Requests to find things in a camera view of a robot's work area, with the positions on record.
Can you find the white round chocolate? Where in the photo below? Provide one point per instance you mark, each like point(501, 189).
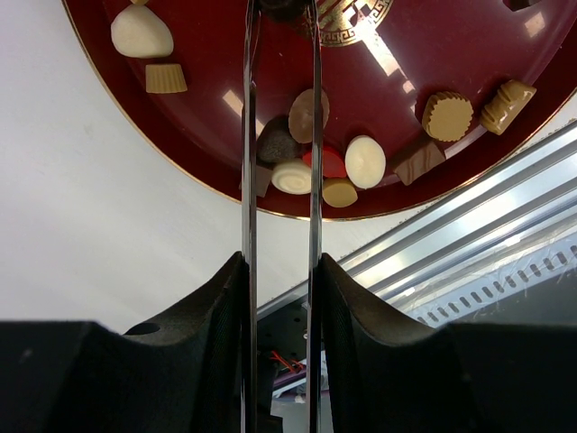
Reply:
point(137, 32)

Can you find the tan ribbed chocolate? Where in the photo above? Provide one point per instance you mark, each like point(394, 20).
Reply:
point(511, 98)

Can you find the brown square chocolate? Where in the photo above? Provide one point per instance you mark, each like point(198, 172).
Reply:
point(263, 175)

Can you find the dark speckled chocolate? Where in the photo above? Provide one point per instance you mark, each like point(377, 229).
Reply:
point(275, 143)

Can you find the brown block chocolate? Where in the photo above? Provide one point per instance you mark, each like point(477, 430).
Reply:
point(417, 160)

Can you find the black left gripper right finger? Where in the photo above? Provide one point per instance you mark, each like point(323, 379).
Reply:
point(388, 372)

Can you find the brown oval chocolate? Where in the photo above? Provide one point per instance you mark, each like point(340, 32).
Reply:
point(301, 117)

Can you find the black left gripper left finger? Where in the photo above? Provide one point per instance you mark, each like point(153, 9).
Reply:
point(174, 372)

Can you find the small tan chocolate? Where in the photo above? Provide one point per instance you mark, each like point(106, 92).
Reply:
point(339, 192)

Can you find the red chocolate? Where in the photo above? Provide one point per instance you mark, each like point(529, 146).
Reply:
point(333, 166)

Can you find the slotted cable duct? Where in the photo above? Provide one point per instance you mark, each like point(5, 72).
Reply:
point(535, 283)

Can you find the white oval chocolate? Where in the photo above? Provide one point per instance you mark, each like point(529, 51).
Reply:
point(365, 162)

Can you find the tan ridged chocolate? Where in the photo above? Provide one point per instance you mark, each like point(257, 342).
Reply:
point(166, 78)

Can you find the aluminium front rail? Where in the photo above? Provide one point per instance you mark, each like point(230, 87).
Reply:
point(526, 200)

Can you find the white swirl chocolate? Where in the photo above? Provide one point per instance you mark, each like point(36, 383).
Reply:
point(292, 177)

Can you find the tan fluted chocolate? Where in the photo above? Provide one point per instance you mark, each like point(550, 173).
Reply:
point(447, 116)

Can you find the round red tray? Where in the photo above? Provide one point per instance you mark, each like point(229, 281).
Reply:
point(381, 61)

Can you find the metal tongs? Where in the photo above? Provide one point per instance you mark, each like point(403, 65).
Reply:
point(249, 230)

